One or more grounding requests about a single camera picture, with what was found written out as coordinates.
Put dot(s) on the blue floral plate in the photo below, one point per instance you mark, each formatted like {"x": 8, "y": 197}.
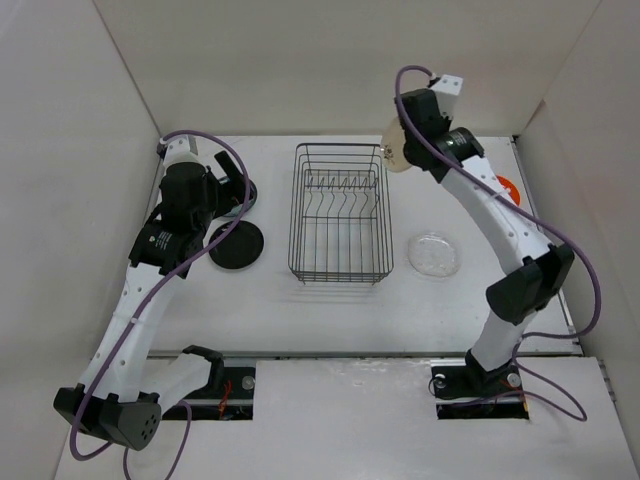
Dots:
{"x": 234, "y": 212}

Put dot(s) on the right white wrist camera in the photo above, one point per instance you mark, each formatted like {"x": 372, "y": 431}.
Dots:
{"x": 447, "y": 88}

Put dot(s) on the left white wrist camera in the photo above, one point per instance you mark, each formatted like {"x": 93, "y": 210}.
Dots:
{"x": 178, "y": 150}

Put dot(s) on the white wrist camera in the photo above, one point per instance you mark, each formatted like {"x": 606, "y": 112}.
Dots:
{"x": 447, "y": 88}
{"x": 178, "y": 150}

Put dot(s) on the orange plate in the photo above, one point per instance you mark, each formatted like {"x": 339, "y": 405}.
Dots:
{"x": 510, "y": 188}

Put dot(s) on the dark wire dish rack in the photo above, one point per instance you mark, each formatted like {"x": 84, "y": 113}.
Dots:
{"x": 340, "y": 221}

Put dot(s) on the cream patterned plate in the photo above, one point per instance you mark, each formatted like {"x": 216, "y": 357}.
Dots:
{"x": 392, "y": 148}

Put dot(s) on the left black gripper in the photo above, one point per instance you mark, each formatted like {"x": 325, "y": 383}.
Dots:
{"x": 227, "y": 166}

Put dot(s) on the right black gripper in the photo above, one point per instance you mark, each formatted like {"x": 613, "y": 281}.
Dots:
{"x": 446, "y": 119}

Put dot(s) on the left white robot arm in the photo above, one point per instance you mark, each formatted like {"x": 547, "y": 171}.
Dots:
{"x": 112, "y": 400}

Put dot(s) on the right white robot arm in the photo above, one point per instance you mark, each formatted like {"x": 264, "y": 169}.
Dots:
{"x": 534, "y": 268}

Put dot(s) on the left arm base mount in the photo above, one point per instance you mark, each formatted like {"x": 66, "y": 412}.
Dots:
{"x": 228, "y": 399}

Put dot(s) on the black plate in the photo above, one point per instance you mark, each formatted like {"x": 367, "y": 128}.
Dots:
{"x": 236, "y": 248}

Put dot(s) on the clear glass plate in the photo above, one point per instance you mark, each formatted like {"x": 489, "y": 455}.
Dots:
{"x": 433, "y": 254}

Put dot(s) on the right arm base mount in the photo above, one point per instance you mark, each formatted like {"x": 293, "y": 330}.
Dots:
{"x": 459, "y": 398}

